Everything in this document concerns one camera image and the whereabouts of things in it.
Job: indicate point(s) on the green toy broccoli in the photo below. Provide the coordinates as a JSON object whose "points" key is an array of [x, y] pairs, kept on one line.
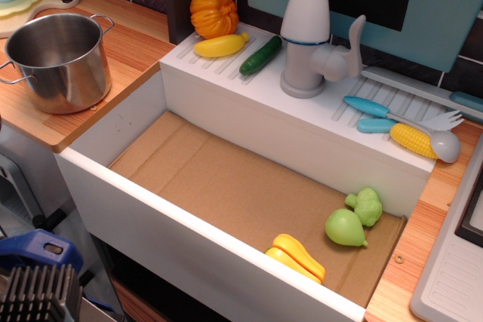
{"points": [[366, 205]]}

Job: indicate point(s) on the yellow toy bell pepper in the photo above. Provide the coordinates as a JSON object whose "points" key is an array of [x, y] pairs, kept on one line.
{"points": [[290, 252]]}

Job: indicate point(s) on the orange toy pumpkin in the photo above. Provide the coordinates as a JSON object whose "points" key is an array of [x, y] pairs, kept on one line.
{"points": [[214, 18]]}

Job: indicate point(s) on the light wooden board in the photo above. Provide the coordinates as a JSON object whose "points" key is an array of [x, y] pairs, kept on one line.
{"points": [[13, 21]]}

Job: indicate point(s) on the white toy sink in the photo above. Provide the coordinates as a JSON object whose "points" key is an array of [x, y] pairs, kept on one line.
{"points": [[316, 138]]}

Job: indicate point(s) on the grey toy faucet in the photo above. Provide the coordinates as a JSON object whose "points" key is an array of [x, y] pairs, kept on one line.
{"points": [[311, 60]]}

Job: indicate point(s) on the green toy pear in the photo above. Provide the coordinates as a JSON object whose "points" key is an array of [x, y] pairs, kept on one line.
{"points": [[344, 227]]}

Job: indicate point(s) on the stainless steel pot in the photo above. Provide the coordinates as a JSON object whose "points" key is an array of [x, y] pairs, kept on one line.
{"points": [[60, 61]]}

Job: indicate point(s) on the yellow toy banana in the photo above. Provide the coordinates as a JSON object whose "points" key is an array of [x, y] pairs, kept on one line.
{"points": [[221, 46]]}

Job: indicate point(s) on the blue handled toy spoon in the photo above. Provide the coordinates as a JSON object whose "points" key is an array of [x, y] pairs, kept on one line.
{"points": [[443, 142]]}

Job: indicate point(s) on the grey toy stove top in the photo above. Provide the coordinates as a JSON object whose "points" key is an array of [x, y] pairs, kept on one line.
{"points": [[450, 286]]}

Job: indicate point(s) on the yellow toy corn cob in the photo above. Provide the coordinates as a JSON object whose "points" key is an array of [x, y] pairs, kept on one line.
{"points": [[413, 140]]}

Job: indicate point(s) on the green toy cucumber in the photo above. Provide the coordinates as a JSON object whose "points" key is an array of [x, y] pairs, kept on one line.
{"points": [[261, 57]]}

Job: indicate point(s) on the cardboard sheet in sink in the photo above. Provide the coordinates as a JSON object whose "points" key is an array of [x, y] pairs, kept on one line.
{"points": [[254, 199]]}

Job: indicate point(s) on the blue handled toy fork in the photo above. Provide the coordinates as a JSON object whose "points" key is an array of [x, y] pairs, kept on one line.
{"points": [[444, 121]]}

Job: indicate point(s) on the grey finned heat sink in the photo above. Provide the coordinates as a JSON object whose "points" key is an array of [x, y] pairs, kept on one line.
{"points": [[47, 293]]}

